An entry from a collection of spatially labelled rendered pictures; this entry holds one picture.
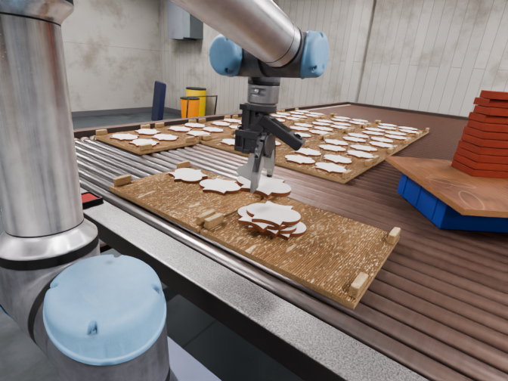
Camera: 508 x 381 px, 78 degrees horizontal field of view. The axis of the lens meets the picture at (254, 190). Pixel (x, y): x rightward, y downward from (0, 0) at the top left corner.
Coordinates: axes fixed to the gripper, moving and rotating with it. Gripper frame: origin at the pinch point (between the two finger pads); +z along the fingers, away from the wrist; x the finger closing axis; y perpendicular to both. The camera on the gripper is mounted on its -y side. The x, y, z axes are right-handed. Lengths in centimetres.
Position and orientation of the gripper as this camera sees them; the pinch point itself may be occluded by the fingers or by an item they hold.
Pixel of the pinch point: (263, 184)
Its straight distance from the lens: 81.1
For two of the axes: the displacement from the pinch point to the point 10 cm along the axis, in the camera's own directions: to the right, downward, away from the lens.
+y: -9.2, -2.0, 3.4
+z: -0.7, 9.3, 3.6
